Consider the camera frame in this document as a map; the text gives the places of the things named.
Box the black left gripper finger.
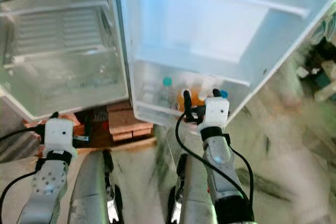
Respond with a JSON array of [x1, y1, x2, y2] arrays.
[[33, 111, 59, 134]]

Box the teal capped clear bottle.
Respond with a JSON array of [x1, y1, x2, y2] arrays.
[[157, 77, 175, 110]]

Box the grey fridge body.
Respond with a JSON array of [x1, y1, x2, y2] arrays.
[[0, 0, 130, 124]]

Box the white fridge door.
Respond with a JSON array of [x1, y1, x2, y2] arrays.
[[118, 0, 336, 130]]

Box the glass fridge shelf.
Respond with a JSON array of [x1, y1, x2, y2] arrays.
[[0, 0, 111, 16]]

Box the orange juice bottle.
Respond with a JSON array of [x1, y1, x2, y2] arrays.
[[176, 85, 211, 114]]

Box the wooden board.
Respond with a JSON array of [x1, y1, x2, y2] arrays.
[[31, 139, 157, 156]]

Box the silver left robot leg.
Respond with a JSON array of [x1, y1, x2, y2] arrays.
[[71, 151, 120, 224]]

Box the silver robot leg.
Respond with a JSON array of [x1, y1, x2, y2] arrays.
[[71, 151, 120, 224], [167, 153, 216, 224]]

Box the clear crisper drawer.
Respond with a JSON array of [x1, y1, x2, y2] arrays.
[[5, 46, 122, 104]]

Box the silver right robot leg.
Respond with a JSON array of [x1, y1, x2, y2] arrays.
[[167, 153, 216, 224]]

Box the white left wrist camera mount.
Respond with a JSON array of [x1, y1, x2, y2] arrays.
[[43, 118, 76, 153]]

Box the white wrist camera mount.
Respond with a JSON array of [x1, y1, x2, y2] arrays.
[[43, 118, 76, 153], [199, 97, 231, 131]]

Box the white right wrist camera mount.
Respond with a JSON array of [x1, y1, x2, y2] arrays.
[[199, 97, 231, 131]]

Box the long black left arm cable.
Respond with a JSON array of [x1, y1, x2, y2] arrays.
[[0, 126, 44, 142]]

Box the long black arm cable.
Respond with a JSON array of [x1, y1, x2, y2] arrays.
[[0, 126, 44, 142], [175, 111, 250, 204]]

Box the short black left arm cable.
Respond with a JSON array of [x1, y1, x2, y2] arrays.
[[0, 169, 38, 224]]

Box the short black arm cable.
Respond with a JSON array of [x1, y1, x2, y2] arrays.
[[230, 147, 255, 204], [0, 169, 38, 224]]

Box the long black right arm cable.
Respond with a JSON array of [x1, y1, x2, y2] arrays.
[[175, 111, 250, 204]]

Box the short black right arm cable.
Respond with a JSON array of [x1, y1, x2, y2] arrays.
[[230, 147, 255, 204]]

